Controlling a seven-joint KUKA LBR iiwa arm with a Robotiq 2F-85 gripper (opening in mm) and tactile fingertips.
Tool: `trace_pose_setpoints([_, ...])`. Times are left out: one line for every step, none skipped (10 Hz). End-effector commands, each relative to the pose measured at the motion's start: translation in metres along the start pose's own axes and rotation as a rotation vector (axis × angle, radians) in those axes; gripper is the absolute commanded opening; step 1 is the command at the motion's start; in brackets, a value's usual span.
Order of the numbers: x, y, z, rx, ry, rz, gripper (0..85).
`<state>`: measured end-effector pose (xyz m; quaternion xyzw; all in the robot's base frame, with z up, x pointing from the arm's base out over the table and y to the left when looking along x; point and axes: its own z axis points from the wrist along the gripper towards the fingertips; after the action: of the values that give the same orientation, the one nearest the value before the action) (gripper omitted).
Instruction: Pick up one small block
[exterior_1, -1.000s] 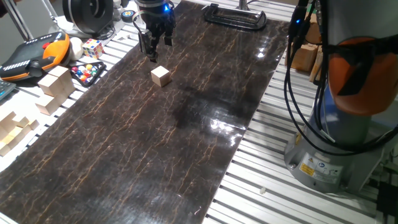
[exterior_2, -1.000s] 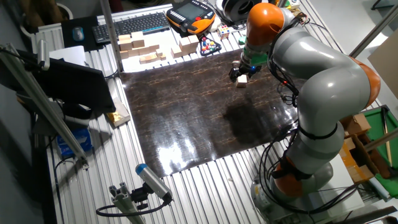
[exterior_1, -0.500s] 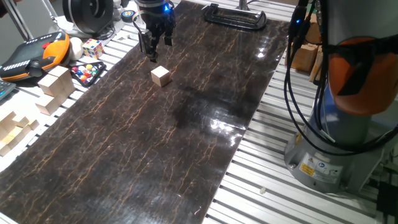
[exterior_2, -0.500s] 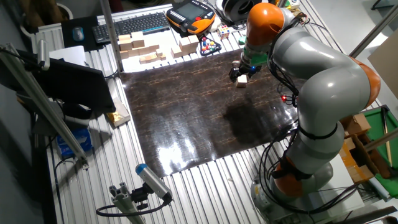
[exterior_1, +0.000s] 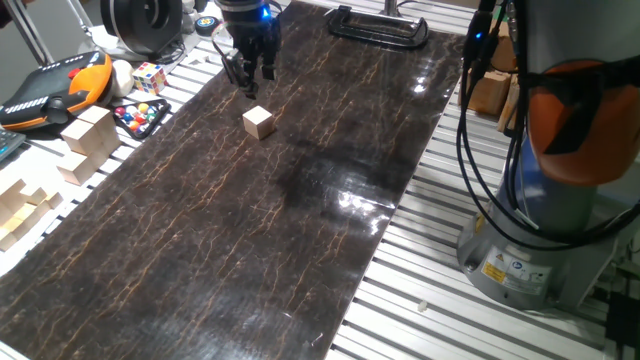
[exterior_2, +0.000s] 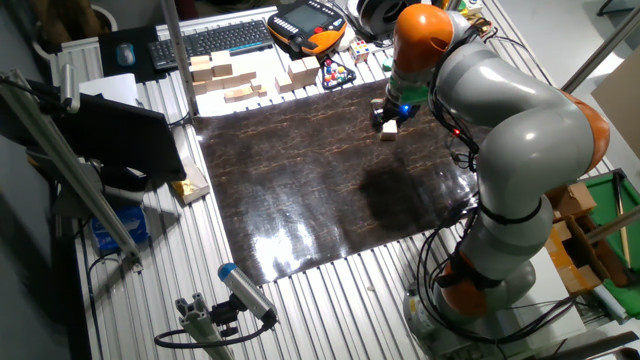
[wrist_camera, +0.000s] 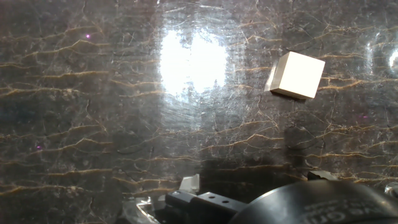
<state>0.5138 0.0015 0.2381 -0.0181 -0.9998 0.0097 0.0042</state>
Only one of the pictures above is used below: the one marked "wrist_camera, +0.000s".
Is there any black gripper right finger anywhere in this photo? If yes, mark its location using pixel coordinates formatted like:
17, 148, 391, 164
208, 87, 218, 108
307, 170, 340, 182

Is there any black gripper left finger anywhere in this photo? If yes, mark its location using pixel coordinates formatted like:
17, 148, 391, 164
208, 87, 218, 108
164, 173, 249, 224

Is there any small white cube block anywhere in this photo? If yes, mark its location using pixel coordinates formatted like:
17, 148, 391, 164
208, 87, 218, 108
264, 51, 326, 100

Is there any clear plastic film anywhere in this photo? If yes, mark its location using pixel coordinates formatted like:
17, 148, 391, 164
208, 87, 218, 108
384, 182, 398, 198
123, 195, 165, 224

